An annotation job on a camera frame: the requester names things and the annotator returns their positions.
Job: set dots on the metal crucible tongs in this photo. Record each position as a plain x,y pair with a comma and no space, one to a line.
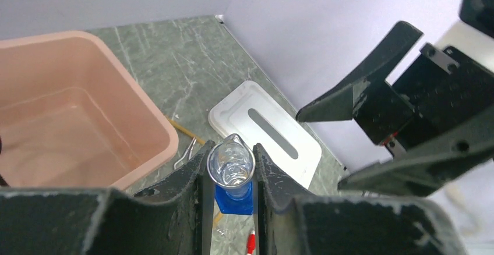
186,155

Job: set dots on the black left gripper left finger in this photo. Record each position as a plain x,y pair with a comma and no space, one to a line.
172,216

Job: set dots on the red white marker pen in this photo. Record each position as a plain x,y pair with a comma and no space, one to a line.
251,243

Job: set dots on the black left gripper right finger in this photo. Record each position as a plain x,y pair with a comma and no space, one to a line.
289,219

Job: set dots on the white plastic lid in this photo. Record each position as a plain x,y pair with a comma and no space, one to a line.
257,118

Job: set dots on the measuring cylinder blue base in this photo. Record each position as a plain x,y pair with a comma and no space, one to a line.
231,166

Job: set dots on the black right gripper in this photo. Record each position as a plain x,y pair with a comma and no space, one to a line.
448,83

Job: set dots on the yellow rubber tubing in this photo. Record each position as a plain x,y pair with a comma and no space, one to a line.
186,131

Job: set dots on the pink plastic bin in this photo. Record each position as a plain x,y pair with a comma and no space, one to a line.
73,116

